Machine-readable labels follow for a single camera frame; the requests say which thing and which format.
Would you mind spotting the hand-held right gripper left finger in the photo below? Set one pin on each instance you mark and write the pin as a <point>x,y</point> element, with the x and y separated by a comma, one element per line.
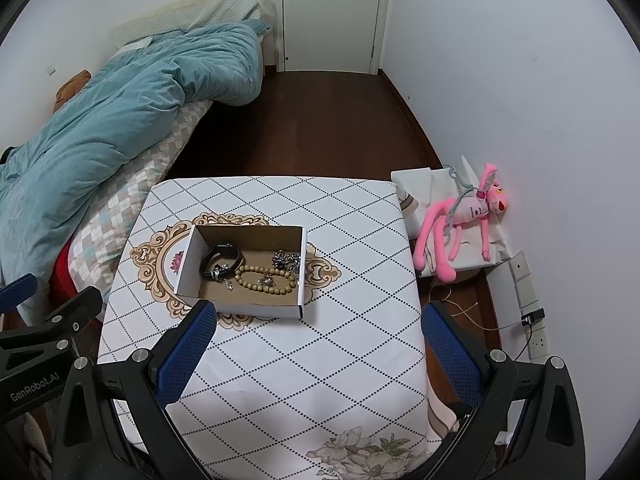
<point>187,355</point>

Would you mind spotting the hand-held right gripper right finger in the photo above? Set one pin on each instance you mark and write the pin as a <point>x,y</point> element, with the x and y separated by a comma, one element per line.
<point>450,352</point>

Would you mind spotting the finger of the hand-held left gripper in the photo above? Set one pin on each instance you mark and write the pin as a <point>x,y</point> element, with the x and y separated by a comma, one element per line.
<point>17,291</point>
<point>75,310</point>

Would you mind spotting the cardboard box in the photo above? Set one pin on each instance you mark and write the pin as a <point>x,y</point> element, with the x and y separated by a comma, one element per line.
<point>255,306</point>

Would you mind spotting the black wristband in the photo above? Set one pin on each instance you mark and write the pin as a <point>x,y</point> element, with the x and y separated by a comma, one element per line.
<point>230,248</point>

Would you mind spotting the red cloth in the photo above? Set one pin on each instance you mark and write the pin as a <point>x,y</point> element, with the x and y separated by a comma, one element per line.
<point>62,280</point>

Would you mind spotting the black charger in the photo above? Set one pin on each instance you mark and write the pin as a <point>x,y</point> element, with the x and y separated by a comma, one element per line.
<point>532,317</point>

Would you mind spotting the checked bed sheet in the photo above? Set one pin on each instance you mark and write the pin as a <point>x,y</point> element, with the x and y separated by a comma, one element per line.
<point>110,220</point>

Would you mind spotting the white power strip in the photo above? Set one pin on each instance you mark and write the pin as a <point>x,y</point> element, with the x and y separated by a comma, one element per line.
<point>525,280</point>

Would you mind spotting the diamond patterned tablecloth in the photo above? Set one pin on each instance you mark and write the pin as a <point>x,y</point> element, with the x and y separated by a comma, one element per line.
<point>350,310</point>

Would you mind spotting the pink plush toy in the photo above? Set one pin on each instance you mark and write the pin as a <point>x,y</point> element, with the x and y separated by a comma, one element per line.
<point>470,210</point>

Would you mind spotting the white cloth bag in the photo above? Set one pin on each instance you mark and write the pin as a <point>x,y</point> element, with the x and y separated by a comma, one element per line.
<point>420,185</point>

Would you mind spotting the grey clothes hanger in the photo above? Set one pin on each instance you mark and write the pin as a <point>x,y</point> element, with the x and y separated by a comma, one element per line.
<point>452,172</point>

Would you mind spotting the light blue quilt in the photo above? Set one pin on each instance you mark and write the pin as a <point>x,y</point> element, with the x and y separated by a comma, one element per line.
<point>100,125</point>

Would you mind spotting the brown pillow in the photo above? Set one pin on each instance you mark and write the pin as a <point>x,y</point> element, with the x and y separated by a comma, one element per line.
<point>72,87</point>

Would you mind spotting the white door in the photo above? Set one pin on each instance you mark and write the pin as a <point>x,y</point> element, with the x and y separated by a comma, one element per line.
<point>330,15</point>

